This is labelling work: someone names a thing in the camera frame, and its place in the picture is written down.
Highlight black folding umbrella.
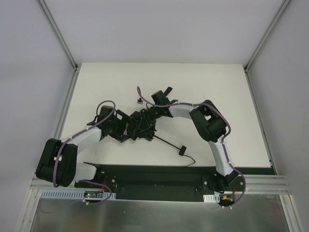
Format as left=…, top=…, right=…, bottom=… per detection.
left=126, top=86, right=197, bottom=167

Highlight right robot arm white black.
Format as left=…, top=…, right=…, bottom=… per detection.
left=138, top=90, right=234, bottom=193

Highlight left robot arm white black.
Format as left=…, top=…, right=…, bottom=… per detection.
left=35, top=105, right=130, bottom=188

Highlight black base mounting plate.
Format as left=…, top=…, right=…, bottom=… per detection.
left=74, top=164, right=275, bottom=202

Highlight left circuit board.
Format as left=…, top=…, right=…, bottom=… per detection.
left=84, top=191, right=104, bottom=199

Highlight circuit board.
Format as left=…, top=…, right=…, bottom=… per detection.
left=220, top=195, right=235, bottom=202
left=84, top=191, right=104, bottom=199

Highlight right circuit board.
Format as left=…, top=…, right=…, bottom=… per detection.
left=220, top=195, right=235, bottom=202

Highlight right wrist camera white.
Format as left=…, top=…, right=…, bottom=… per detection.
left=137, top=98, right=146, bottom=107

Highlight right white cable duct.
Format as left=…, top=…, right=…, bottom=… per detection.
left=203, top=194, right=223, bottom=203

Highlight white cable duct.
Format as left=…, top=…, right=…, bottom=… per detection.
left=203, top=194, right=223, bottom=203
left=41, top=190, right=116, bottom=201

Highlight right aluminium frame post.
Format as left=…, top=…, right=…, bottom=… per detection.
left=244, top=0, right=293, bottom=73

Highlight aluminium frame post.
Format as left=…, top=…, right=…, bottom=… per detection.
left=36, top=0, right=78, bottom=70
left=244, top=0, right=293, bottom=73

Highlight left white cable duct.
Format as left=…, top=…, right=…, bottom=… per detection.
left=41, top=190, right=116, bottom=201

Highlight left aluminium frame post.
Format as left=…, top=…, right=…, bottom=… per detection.
left=36, top=0, right=78, bottom=70

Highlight aluminium cross rail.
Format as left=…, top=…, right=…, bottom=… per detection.
left=245, top=175, right=292, bottom=195

